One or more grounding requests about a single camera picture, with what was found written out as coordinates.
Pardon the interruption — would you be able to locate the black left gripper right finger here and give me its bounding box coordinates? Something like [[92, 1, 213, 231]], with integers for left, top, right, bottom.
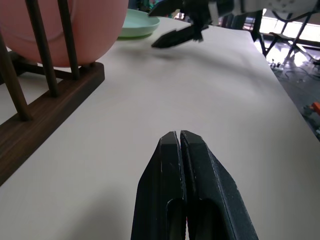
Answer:
[[179, 129, 260, 240]]

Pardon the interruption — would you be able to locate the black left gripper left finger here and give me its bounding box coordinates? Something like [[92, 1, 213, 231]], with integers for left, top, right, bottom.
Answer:
[[130, 130, 188, 240]]

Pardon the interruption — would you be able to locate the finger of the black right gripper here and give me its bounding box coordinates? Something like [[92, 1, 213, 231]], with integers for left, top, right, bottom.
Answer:
[[147, 0, 186, 18], [150, 24, 211, 50]]

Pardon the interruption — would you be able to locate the dark wooden dish rack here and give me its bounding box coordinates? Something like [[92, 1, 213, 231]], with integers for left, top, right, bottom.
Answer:
[[0, 0, 105, 187]]

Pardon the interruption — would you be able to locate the green plate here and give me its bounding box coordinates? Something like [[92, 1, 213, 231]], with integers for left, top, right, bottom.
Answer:
[[116, 8, 161, 40]]

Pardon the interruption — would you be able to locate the pink plate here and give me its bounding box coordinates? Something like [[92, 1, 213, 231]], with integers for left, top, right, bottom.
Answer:
[[0, 0, 130, 68]]

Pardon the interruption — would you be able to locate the white dotted cloth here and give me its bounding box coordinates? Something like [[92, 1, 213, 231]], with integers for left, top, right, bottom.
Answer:
[[271, 0, 320, 13]]

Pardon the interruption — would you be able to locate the black metal frame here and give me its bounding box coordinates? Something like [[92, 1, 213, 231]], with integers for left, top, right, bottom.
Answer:
[[249, 6, 320, 62]]

